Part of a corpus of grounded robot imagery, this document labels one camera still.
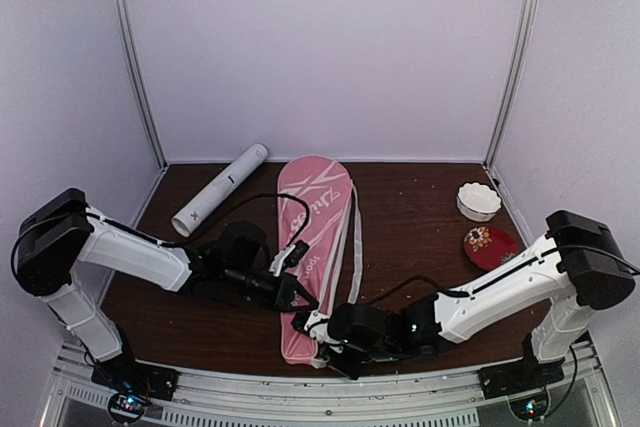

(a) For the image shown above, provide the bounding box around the pink racket cover bag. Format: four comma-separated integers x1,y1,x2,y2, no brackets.
277,155,363,369

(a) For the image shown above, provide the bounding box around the white shuttlecock tube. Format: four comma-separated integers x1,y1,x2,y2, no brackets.
171,143,269,238

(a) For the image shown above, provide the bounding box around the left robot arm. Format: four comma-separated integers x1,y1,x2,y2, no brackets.
10,188,319,391

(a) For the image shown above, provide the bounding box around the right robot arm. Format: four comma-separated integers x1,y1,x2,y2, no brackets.
326,210,639,389

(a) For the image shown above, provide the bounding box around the red floral plate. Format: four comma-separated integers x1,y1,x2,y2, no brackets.
463,226,519,271

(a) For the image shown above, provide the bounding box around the white fluted bowl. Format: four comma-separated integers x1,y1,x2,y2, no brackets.
456,182,502,222

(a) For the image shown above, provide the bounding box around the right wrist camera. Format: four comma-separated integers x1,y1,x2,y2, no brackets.
292,311,330,343

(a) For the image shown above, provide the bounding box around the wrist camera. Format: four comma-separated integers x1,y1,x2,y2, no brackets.
268,240,309,277
292,311,330,343

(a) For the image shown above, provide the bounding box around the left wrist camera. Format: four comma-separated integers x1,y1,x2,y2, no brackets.
268,240,309,277

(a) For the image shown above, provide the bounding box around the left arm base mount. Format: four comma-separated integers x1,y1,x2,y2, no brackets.
91,335,179,401

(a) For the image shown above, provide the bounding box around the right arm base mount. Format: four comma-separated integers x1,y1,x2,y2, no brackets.
478,334,564,399

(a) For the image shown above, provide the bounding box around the aluminium front rail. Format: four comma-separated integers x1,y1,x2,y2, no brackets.
36,341,622,426

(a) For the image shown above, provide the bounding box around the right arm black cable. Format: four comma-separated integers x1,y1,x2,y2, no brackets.
372,241,640,306

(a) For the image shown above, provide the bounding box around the left aluminium frame post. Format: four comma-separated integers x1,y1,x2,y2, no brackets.
113,0,168,171

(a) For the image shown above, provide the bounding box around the aluminium frame post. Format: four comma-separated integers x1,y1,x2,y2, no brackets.
113,0,168,171
483,0,539,171

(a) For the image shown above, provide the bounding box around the right aluminium frame post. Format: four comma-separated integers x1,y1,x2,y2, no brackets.
483,0,539,171

